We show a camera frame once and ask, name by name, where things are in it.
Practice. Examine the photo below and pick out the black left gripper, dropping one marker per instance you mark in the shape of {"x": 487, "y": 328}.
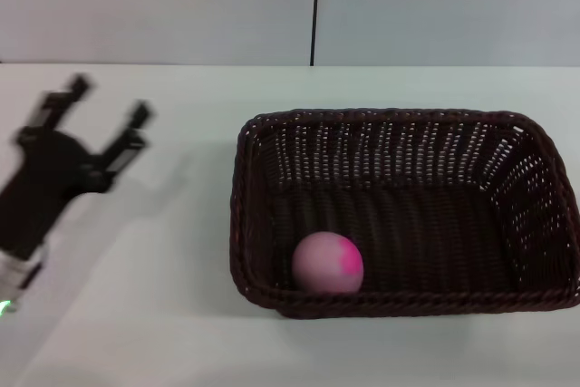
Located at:
{"x": 45, "y": 187}

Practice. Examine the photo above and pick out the pink peach toy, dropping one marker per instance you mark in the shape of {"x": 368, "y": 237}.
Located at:
{"x": 326, "y": 264}

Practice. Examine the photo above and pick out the black woven rectangular basket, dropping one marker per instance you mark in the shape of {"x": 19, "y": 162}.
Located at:
{"x": 430, "y": 224}

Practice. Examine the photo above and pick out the black vertical wall strip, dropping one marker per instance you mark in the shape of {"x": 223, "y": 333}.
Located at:
{"x": 315, "y": 6}

